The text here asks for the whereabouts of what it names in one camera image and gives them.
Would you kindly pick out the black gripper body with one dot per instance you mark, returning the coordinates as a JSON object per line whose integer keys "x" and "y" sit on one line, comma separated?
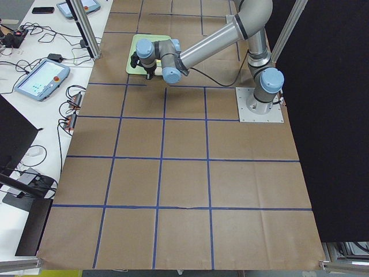
{"x": 149, "y": 70}

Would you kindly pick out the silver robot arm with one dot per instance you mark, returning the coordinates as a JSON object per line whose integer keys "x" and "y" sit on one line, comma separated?
{"x": 247, "y": 24}

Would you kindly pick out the light green tray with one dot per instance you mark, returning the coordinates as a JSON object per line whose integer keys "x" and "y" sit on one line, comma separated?
{"x": 140, "y": 70}

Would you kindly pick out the black power adapter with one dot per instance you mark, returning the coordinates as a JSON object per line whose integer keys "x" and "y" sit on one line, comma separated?
{"x": 55, "y": 57}

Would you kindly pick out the teach pendant near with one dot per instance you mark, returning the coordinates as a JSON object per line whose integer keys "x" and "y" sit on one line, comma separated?
{"x": 43, "y": 80}

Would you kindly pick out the black smartphone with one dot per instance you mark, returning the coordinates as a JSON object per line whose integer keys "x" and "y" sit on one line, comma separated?
{"x": 43, "y": 10}

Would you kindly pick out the grey usb hub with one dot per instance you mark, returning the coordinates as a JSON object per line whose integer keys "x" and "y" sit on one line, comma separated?
{"x": 26, "y": 177}

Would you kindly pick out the aluminium frame post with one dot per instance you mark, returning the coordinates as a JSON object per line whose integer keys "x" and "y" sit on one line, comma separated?
{"x": 80, "y": 17}

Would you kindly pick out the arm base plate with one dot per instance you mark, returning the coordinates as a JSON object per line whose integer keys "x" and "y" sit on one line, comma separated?
{"x": 252, "y": 111}

